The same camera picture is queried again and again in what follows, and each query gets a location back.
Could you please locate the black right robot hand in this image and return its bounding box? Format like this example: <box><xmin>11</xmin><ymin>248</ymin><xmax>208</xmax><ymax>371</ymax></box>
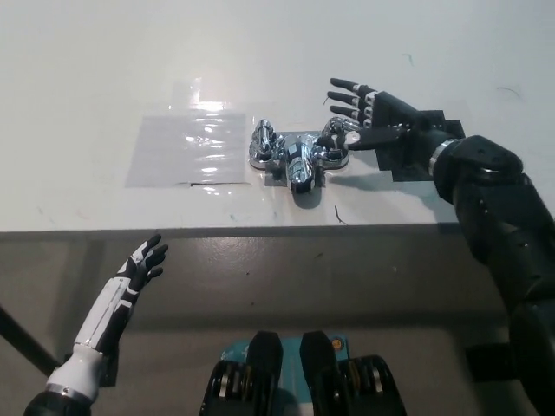
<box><xmin>327</xmin><ymin>77</ymin><xmax>453</xmax><ymax>162</ymax></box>

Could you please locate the chrome knob faucet handle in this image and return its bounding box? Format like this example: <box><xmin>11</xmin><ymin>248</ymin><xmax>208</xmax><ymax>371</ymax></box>
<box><xmin>251</xmin><ymin>120</ymin><xmax>278</xmax><ymax>158</ymax></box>

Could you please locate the gray translucent tape patch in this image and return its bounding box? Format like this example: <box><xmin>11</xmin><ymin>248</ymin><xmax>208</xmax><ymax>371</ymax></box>
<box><xmin>125</xmin><ymin>113</ymin><xmax>249</xmax><ymax>189</ymax></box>

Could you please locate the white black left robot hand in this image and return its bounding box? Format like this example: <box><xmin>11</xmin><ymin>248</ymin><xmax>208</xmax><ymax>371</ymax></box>
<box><xmin>73</xmin><ymin>233</ymin><xmax>170</xmax><ymax>355</ymax></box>

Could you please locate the chrome faucet body with spout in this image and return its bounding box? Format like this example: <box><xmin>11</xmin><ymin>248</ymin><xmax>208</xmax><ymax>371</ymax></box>
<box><xmin>246</xmin><ymin>132</ymin><xmax>350</xmax><ymax>196</ymax></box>

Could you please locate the black floor tape patch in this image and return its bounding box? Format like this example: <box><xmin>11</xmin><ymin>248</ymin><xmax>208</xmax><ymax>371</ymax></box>
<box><xmin>98</xmin><ymin>346</ymin><xmax>121</xmax><ymax>387</ymax></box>

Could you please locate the black metal table leg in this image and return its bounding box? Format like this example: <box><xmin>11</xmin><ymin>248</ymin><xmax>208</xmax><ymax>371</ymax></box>
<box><xmin>0</xmin><ymin>302</ymin><xmax>61</xmax><ymax>377</ymax></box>

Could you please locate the chrome lever faucet handle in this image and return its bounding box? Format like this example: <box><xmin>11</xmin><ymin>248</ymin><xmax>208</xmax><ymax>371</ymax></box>
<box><xmin>318</xmin><ymin>115</ymin><xmax>361</xmax><ymax>152</ymax></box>

